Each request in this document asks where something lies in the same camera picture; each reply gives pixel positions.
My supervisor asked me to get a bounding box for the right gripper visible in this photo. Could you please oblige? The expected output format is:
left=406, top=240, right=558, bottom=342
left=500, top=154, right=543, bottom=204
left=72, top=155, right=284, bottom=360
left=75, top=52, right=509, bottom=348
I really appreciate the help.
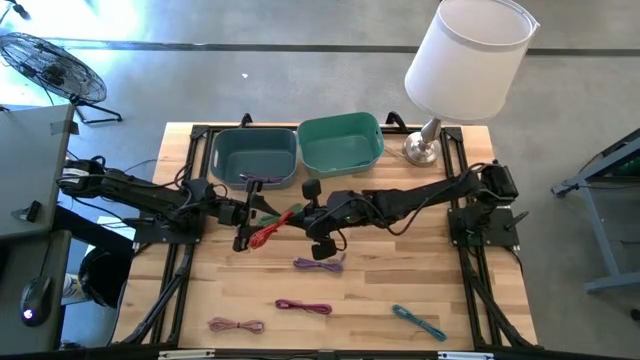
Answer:
left=295, top=178, right=354, bottom=261

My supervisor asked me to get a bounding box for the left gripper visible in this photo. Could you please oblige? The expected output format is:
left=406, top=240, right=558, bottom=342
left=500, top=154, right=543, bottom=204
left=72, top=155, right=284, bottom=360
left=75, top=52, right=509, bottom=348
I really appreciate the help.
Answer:
left=217, top=179, right=280, bottom=253

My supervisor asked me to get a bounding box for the green USB cable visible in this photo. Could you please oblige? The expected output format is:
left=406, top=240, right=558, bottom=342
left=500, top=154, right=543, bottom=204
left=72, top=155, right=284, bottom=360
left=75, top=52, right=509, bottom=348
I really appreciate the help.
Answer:
left=257, top=202, right=304, bottom=227

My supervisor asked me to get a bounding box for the red USB cable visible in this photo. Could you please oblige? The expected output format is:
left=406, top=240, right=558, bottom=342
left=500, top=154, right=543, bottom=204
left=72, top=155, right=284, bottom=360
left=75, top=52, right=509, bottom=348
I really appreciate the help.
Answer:
left=247, top=209, right=296, bottom=250

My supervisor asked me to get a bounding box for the purple USB cable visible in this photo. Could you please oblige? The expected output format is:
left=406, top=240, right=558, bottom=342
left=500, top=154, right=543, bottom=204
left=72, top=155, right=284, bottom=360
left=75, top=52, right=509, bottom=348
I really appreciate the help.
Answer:
left=292, top=254, right=347, bottom=274
left=238, top=172, right=285, bottom=185

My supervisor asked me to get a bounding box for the blue-grey plastic bin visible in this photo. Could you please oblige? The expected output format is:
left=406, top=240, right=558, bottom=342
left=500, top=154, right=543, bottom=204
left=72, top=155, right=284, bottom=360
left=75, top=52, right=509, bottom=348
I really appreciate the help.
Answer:
left=208, top=127, right=300, bottom=191

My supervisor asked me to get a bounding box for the green plastic bin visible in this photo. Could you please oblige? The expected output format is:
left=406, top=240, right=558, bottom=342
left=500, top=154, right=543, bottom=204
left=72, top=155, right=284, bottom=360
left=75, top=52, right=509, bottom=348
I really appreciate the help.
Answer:
left=295, top=110, right=386, bottom=179

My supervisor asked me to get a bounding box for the black round seat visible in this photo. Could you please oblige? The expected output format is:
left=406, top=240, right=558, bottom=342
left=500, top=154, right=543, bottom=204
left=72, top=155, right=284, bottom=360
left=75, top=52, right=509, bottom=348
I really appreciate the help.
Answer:
left=78, top=246, right=134, bottom=310

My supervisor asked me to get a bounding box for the white shade table lamp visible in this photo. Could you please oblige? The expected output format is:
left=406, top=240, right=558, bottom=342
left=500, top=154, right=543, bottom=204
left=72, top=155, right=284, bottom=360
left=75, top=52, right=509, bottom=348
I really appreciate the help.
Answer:
left=401, top=0, right=541, bottom=169

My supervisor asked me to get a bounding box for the small black desk device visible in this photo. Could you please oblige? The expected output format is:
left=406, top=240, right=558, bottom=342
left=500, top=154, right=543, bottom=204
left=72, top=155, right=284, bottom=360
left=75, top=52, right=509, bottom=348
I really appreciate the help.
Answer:
left=10, top=199, right=43, bottom=224

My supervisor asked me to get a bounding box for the grey office desk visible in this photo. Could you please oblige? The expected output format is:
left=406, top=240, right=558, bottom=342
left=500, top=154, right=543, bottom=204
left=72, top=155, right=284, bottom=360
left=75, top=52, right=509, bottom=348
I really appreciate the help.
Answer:
left=0, top=103, right=76, bottom=354

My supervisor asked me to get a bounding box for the black computer mouse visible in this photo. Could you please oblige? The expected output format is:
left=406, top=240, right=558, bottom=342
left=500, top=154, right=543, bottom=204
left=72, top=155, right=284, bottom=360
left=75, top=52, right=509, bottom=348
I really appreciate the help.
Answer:
left=19, top=274, right=54, bottom=328

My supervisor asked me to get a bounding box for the black floor fan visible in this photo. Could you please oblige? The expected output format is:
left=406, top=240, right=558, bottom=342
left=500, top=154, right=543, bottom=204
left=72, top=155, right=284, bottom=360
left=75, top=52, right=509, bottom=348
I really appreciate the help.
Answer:
left=0, top=31, right=124, bottom=125

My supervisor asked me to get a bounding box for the grey metal side table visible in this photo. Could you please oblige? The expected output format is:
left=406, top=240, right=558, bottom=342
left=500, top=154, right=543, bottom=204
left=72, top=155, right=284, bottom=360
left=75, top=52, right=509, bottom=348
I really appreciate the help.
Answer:
left=551, top=127, right=640, bottom=295

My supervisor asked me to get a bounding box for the magenta braided USB cable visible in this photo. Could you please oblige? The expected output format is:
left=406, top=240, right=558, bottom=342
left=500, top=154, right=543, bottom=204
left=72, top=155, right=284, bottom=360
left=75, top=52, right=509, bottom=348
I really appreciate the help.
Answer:
left=274, top=298, right=334, bottom=316

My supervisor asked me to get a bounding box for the black aluminium table frame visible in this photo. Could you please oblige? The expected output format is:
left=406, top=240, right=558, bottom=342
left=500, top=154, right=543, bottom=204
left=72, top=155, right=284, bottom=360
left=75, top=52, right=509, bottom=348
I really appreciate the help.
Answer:
left=112, top=110, right=540, bottom=351

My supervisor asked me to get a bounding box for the pink white USB cable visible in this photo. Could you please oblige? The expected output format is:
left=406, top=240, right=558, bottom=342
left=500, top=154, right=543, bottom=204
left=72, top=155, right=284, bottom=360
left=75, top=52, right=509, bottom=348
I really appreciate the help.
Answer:
left=207, top=316, right=266, bottom=335

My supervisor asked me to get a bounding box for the teal USB cable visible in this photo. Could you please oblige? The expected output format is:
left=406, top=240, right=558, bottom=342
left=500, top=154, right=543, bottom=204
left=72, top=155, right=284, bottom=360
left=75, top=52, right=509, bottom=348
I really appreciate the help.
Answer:
left=391, top=303, right=448, bottom=343

